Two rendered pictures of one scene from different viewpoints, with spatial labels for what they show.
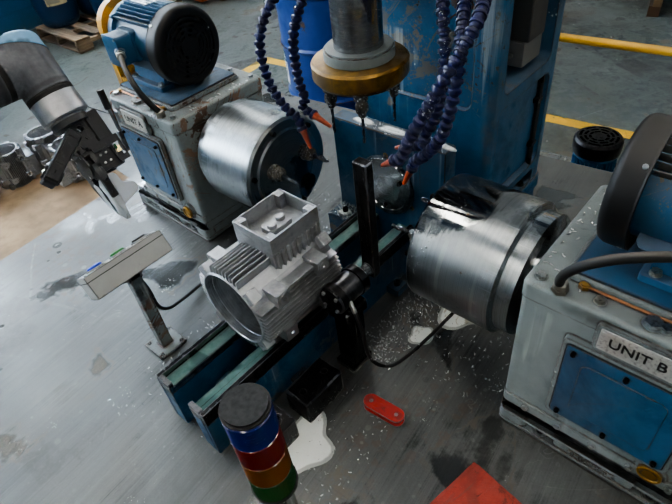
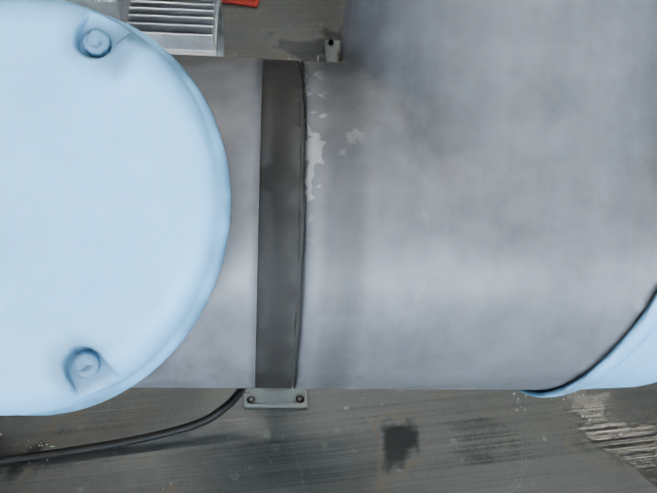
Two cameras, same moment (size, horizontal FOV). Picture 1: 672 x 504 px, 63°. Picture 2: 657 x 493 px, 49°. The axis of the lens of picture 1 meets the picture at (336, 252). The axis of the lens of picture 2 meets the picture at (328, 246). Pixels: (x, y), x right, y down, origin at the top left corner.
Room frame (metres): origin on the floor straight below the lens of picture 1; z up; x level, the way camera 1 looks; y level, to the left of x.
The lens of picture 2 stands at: (1.08, 0.64, 1.54)
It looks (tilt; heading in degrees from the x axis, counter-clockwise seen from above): 54 degrees down; 214
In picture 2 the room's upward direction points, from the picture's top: 8 degrees clockwise
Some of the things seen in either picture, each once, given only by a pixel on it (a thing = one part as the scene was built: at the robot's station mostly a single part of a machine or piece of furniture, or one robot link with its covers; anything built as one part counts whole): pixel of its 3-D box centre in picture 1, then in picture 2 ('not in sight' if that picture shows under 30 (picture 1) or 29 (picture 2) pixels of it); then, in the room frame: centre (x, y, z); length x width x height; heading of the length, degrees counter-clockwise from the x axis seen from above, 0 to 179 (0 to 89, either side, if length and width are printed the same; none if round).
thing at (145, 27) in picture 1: (158, 87); not in sight; (1.38, 0.40, 1.16); 0.33 x 0.26 x 0.42; 43
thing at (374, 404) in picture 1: (383, 409); not in sight; (0.56, -0.05, 0.81); 0.09 x 0.03 x 0.02; 48
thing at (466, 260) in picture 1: (499, 258); not in sight; (0.69, -0.29, 1.04); 0.41 x 0.25 x 0.25; 43
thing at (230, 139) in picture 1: (248, 150); not in sight; (1.19, 0.18, 1.04); 0.37 x 0.25 x 0.25; 43
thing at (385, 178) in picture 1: (384, 186); not in sight; (1.00, -0.13, 1.02); 0.15 x 0.02 x 0.15; 43
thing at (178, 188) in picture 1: (195, 142); not in sight; (1.37, 0.35, 0.99); 0.35 x 0.31 x 0.37; 43
